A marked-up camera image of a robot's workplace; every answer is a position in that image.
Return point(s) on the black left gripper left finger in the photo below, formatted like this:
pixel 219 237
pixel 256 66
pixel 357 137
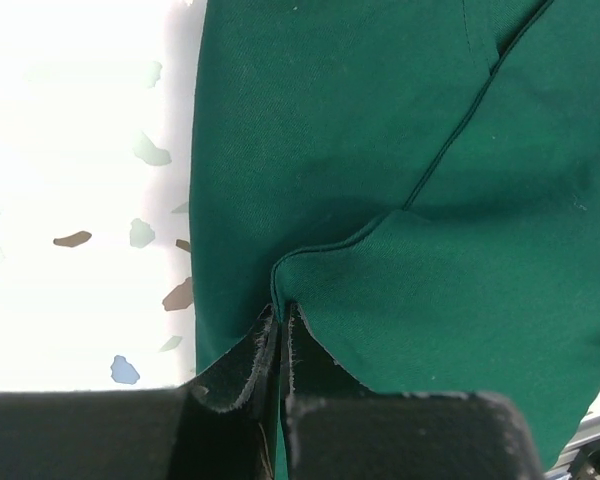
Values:
pixel 228 427

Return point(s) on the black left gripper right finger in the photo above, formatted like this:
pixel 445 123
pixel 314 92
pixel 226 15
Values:
pixel 320 404

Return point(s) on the dark green surgical cloth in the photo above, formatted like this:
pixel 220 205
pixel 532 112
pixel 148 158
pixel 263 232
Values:
pixel 422 178

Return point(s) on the aluminium rail frame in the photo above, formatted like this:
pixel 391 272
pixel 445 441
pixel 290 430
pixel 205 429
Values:
pixel 580 459

